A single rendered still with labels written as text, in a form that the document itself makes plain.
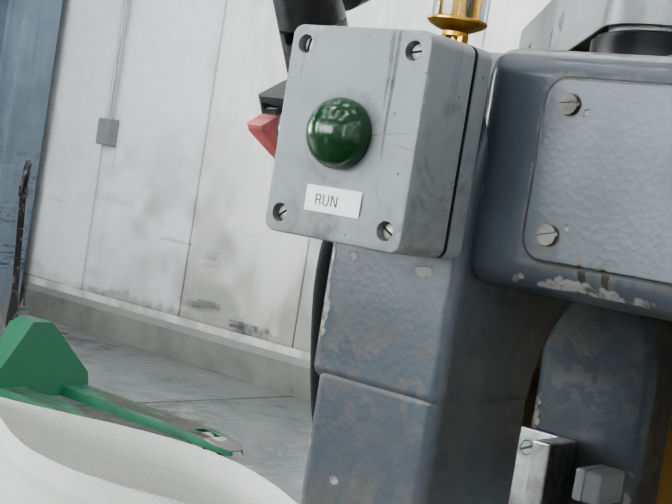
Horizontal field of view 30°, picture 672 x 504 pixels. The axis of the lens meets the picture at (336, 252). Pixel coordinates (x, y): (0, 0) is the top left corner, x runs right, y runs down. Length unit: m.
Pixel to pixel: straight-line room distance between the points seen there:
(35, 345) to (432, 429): 5.71
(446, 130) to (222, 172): 7.46
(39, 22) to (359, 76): 8.66
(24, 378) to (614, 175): 5.74
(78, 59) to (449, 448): 8.68
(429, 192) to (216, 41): 7.67
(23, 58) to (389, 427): 8.59
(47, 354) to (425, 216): 5.79
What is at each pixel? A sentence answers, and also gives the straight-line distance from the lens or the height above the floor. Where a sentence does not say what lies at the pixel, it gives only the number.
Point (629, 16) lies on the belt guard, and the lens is 0.65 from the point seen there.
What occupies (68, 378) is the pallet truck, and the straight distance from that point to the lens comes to 6.35.
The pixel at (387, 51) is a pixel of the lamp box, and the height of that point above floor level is 1.32.
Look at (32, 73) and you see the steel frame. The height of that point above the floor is 1.71.
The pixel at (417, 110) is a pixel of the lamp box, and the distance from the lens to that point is 0.50.
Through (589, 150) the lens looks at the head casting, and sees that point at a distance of 0.52.
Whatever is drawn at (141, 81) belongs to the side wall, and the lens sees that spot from 8.64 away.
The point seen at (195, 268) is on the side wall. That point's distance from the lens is 8.07.
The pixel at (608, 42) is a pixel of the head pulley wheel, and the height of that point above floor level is 1.36.
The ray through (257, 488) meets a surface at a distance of 0.91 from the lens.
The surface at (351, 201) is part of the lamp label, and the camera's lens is 0.52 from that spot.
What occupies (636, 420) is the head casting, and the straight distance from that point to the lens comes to 0.73.
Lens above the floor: 1.26
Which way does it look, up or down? 3 degrees down
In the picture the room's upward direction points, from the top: 9 degrees clockwise
